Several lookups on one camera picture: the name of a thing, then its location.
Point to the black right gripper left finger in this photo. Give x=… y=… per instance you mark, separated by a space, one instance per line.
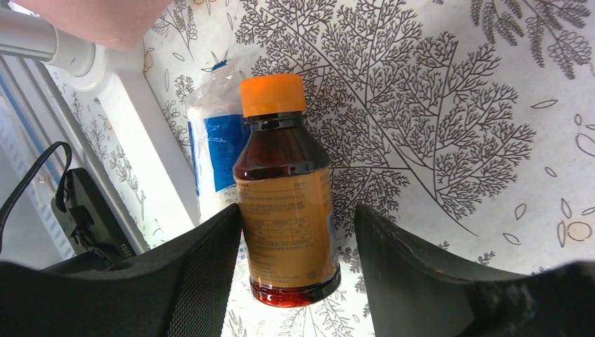
x=180 y=288

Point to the white clothes rack pole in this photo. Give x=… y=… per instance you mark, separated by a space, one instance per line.
x=31 y=37

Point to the pink hanging cloth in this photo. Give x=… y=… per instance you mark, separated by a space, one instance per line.
x=117 y=24

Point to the brown orange-cap syrup bottle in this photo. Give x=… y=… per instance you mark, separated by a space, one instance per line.
x=283 y=181

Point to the floral table cloth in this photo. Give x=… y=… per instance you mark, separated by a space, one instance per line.
x=469 y=123

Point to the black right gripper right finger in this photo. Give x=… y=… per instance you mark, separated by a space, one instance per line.
x=415 y=288

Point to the white rack foot front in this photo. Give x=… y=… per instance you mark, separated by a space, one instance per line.
x=116 y=78

